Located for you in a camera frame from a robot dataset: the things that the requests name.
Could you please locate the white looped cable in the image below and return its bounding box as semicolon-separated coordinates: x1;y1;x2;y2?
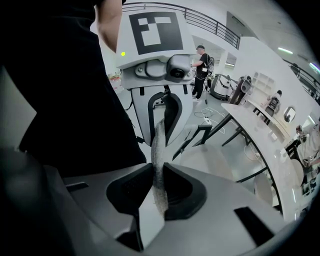
193;106;227;119

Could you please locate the grey marble table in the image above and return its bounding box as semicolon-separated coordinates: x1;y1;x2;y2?
197;103;305;222

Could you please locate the white shelf unit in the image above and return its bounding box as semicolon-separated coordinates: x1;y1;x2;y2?
251;71;276;95

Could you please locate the black balcony railing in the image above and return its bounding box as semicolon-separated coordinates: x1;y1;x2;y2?
283;58;320;100
121;1;241;50

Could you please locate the person's left forearm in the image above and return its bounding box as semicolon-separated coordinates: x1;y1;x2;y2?
96;0;124;54

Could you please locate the long wooden desk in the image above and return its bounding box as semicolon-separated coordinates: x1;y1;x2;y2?
246;98;292;142

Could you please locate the person's black shirt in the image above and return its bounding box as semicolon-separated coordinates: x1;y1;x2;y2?
0;0;148;179

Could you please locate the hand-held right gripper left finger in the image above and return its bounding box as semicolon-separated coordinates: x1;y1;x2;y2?
44;162;166;252

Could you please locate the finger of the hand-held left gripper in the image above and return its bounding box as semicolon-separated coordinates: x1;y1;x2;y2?
163;84;194;149
129;86;166;149

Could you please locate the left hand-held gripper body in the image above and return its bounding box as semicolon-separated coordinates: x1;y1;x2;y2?
115;10;196;91

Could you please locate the oval mirror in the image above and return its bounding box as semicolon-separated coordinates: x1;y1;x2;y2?
283;106;297;123

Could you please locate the beige chair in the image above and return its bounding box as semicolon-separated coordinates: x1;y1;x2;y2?
150;117;236;219

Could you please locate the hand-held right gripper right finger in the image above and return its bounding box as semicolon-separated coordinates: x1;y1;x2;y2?
143;161;295;256

